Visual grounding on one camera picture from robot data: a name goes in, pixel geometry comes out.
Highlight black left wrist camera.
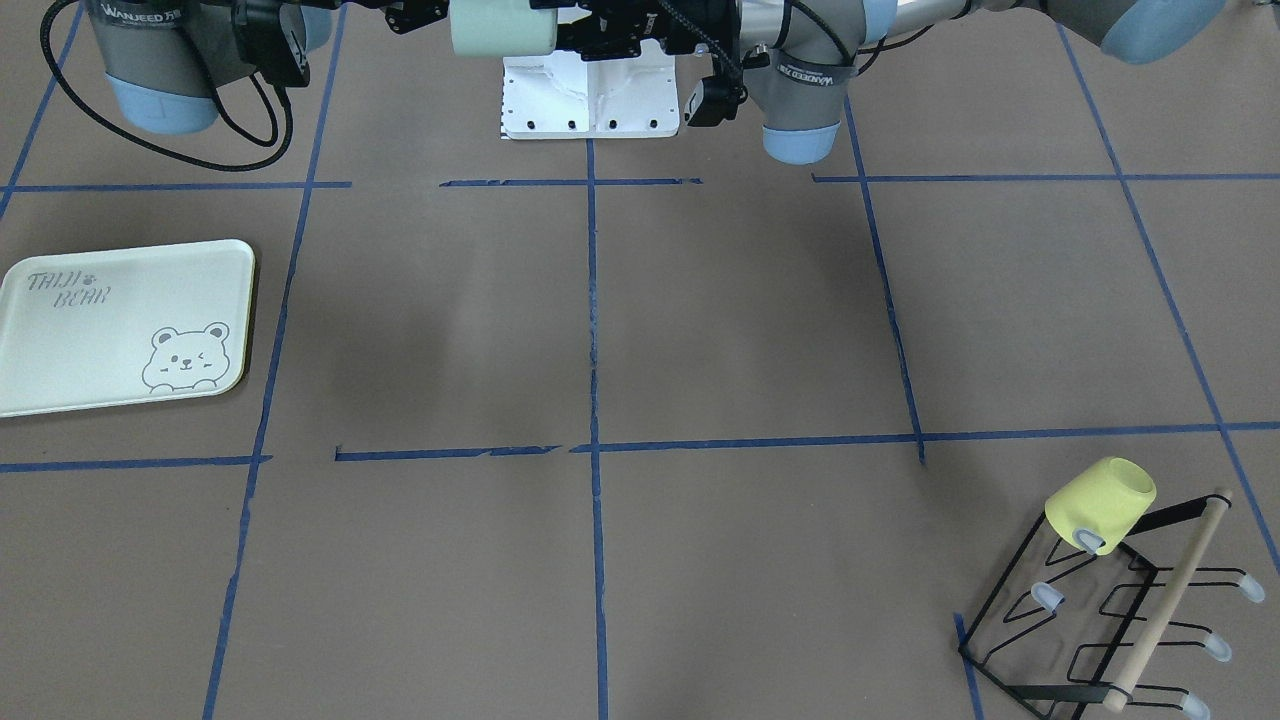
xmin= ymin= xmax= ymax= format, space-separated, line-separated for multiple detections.
xmin=684 ymin=72 xmax=748 ymax=128

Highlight black wire cup rack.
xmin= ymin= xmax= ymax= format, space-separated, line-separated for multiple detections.
xmin=957 ymin=489 xmax=1266 ymax=719

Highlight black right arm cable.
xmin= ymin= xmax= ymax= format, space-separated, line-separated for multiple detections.
xmin=40 ymin=0 xmax=294 ymax=170

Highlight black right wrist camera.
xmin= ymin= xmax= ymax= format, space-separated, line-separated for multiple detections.
xmin=230 ymin=1 xmax=310 ymax=88

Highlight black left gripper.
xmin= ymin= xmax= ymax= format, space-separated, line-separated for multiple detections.
xmin=556 ymin=1 xmax=741 ymax=61

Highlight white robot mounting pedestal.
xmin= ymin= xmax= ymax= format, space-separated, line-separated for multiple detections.
xmin=500 ymin=38 xmax=682 ymax=141

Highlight cream bear serving tray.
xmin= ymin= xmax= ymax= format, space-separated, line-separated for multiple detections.
xmin=1 ymin=240 xmax=257 ymax=418

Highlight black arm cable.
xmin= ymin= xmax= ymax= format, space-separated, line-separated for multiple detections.
xmin=40 ymin=0 xmax=294 ymax=170
xmin=650 ymin=0 xmax=881 ymax=91

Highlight pale green plastic cup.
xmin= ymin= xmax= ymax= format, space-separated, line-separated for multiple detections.
xmin=448 ymin=1 xmax=557 ymax=58

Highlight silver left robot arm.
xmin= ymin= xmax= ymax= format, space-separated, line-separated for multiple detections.
xmin=556 ymin=1 xmax=1224 ymax=165

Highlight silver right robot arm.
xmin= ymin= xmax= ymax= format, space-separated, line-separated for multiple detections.
xmin=82 ymin=1 xmax=343 ymax=135

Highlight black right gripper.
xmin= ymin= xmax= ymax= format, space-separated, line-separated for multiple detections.
xmin=330 ymin=0 xmax=451 ymax=35

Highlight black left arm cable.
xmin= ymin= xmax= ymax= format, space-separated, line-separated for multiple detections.
xmin=650 ymin=0 xmax=881 ymax=91

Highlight yellow plastic cup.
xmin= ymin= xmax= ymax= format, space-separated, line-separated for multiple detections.
xmin=1044 ymin=456 xmax=1157 ymax=556

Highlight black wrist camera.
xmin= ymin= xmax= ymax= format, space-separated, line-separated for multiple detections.
xmin=230 ymin=1 xmax=310 ymax=88
xmin=684 ymin=72 xmax=748 ymax=128

